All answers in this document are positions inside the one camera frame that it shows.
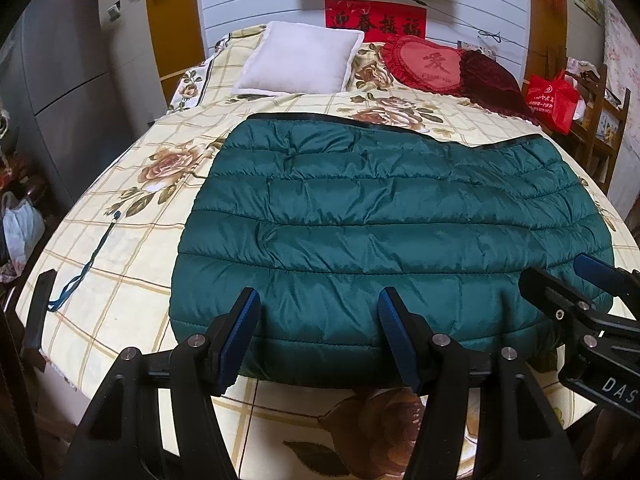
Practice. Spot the wooden chair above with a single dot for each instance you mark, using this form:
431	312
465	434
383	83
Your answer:
595	139

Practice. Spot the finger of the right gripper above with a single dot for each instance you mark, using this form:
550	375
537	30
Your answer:
598	273

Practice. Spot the white plastic bag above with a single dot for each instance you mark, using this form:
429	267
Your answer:
22	229

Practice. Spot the floral pink curtain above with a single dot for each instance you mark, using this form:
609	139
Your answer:
621	55

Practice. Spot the red spring festival banner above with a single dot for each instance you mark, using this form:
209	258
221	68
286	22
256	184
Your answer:
378	20

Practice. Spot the grey refrigerator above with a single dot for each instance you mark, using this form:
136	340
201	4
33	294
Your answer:
80	83

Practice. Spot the green puffer jacket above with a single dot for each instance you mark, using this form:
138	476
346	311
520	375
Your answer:
319	214

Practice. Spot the red plastic bag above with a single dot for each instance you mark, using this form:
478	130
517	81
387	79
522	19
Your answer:
553	101

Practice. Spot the white square pillow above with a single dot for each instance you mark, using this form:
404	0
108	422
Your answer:
300	58

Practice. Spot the dark red velvet cushion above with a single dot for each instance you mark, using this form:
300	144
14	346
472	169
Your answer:
489	85

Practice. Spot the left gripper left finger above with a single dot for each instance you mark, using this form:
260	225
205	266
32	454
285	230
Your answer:
153	416

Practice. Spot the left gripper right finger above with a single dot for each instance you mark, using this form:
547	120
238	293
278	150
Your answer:
519	435

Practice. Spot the red heart-shaped cushion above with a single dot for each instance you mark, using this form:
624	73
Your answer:
423	65

